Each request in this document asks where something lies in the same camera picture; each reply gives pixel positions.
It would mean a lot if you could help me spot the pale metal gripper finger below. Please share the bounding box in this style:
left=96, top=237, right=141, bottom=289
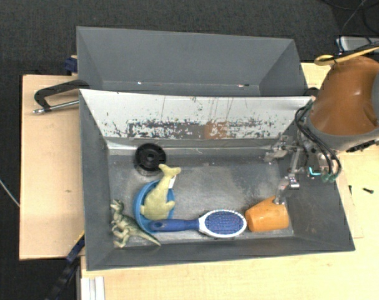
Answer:
left=263, top=135, right=303, bottom=164
left=273, top=172, right=302, bottom=206

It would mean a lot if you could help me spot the orange cup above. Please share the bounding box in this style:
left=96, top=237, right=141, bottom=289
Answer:
left=245, top=195, right=290, bottom=233

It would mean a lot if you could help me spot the blue and white hairbrush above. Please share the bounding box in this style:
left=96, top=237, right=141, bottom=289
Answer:
left=149, top=209, right=249, bottom=239

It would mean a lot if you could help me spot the grey metal bin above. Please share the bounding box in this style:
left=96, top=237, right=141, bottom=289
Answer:
left=76, top=26, right=356, bottom=272

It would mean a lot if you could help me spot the yellow plush whale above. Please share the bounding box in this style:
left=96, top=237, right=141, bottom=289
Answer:
left=139, top=163, right=182, bottom=221

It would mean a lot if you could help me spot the black round spool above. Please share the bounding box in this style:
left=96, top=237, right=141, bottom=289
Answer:
left=134, top=142, right=167, bottom=172

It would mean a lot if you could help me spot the blue plastic bowl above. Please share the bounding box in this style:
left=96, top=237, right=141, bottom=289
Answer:
left=132, top=179, right=177, bottom=235

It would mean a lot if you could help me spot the green toy dinosaur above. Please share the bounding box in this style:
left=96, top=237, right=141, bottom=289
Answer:
left=110, top=199, right=162, bottom=249

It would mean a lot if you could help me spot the pale brown flat board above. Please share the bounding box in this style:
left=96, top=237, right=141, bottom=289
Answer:
left=19, top=74, right=86, bottom=261

